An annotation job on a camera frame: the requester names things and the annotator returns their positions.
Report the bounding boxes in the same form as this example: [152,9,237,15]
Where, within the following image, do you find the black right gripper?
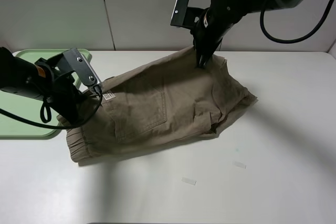
[192,0,246,68]

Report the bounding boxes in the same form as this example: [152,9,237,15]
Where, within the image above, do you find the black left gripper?
[25,58,85,124]

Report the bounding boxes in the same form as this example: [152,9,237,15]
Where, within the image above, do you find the khaki shorts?
[66,47,257,163]

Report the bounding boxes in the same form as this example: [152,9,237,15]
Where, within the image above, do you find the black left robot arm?
[1,47,86,125]

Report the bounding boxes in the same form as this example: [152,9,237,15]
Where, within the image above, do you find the green plastic tray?
[1,49,92,139]

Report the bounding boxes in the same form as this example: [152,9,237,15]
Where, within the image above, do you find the clear tape strip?
[182,177,196,186]
[233,161,246,169]

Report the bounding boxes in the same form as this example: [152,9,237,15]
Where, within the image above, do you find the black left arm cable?
[0,83,103,130]

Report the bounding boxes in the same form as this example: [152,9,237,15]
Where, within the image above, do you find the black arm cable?
[0,83,103,130]
[183,0,336,44]

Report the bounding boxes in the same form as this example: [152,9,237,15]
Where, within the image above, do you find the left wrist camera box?
[45,48,102,95]

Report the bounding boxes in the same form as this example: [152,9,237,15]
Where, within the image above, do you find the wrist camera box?
[45,48,102,95]
[170,0,204,30]

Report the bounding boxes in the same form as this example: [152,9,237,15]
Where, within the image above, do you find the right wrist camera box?
[170,0,204,30]

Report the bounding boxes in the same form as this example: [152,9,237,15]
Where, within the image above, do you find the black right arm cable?
[183,0,336,44]

